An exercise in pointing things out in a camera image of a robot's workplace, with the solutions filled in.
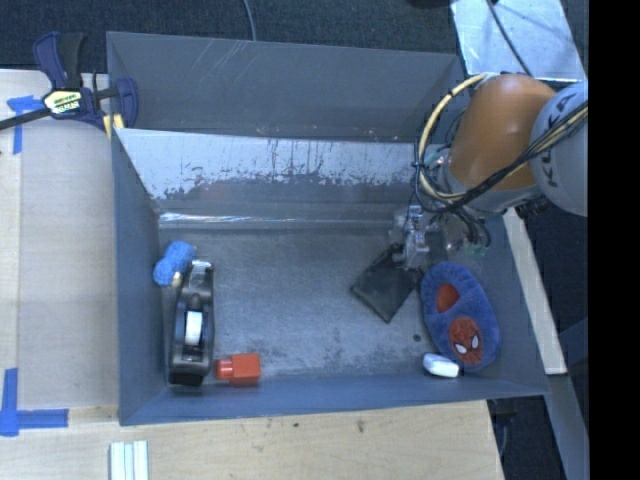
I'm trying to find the red-orange block with cap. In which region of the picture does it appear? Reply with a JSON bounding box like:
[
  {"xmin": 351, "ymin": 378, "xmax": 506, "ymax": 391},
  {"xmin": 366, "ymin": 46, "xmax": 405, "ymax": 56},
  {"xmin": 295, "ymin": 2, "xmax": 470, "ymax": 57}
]
[{"xmin": 215, "ymin": 352, "xmax": 262, "ymax": 388}]

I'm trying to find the grey metal bin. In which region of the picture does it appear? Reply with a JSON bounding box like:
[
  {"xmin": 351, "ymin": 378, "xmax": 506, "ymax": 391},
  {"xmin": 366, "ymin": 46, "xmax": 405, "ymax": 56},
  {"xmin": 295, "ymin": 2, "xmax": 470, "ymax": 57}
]
[{"xmin": 105, "ymin": 31, "xmax": 552, "ymax": 427}]

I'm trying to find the blue slipper with spider face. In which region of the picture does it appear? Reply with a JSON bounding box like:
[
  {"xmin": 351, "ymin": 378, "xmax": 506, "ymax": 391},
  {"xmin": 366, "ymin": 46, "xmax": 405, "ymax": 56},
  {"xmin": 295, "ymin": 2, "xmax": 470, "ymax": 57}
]
[{"xmin": 419, "ymin": 261, "xmax": 501, "ymax": 373}]

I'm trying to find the dark grey flat pouch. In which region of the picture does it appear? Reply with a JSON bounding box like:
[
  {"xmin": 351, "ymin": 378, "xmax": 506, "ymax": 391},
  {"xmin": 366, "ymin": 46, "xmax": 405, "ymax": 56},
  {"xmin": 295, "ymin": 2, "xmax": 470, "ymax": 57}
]
[{"xmin": 349, "ymin": 245, "xmax": 426, "ymax": 325}]

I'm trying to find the blue fuzzy sponge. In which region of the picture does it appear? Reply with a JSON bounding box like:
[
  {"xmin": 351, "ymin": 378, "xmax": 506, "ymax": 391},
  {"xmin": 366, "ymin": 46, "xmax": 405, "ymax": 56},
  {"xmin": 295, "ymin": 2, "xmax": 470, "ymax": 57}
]
[{"xmin": 152, "ymin": 240, "xmax": 198, "ymax": 289}]

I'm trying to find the black cylinder on white bracket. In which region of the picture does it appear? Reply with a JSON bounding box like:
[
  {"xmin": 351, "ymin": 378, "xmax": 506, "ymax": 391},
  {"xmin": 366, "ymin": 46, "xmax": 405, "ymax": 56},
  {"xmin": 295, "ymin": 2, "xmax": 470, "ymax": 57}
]
[{"xmin": 514, "ymin": 196, "xmax": 551, "ymax": 220}]

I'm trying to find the white small rounded block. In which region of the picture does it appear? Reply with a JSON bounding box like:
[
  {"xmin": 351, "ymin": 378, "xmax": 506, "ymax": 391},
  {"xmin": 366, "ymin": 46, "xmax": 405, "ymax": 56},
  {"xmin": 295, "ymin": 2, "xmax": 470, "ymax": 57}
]
[{"xmin": 422, "ymin": 352, "xmax": 461, "ymax": 379}]

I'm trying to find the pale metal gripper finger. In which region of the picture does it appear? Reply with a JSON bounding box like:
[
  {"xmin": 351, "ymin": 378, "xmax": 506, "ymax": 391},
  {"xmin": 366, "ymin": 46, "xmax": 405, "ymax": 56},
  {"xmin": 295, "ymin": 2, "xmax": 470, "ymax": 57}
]
[
  {"xmin": 392, "ymin": 206, "xmax": 426, "ymax": 239},
  {"xmin": 391, "ymin": 237, "xmax": 431, "ymax": 270}
]

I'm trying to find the black tape dispenser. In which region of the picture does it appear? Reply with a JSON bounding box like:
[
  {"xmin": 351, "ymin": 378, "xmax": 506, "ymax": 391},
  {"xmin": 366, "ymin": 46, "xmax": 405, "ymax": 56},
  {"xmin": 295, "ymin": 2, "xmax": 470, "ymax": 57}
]
[{"xmin": 166, "ymin": 260, "xmax": 217, "ymax": 388}]

